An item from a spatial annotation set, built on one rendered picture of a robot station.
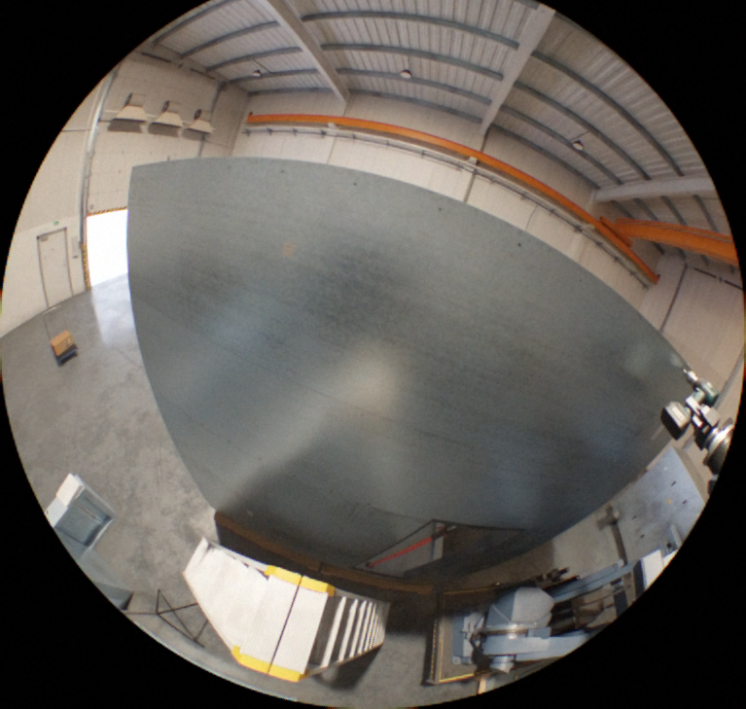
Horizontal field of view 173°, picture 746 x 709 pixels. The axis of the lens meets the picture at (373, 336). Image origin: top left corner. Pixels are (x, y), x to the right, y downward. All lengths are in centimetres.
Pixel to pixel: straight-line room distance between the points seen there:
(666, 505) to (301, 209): 689
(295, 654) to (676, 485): 648
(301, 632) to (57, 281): 948
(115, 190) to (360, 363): 954
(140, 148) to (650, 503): 1612
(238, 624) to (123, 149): 999
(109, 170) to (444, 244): 954
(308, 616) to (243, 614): 29
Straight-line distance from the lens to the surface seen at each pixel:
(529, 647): 183
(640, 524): 693
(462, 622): 229
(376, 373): 59
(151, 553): 349
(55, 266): 946
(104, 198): 961
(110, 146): 968
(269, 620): 82
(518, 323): 56
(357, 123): 965
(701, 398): 105
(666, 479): 675
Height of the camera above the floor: 312
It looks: 27 degrees down
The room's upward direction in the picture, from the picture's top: 19 degrees clockwise
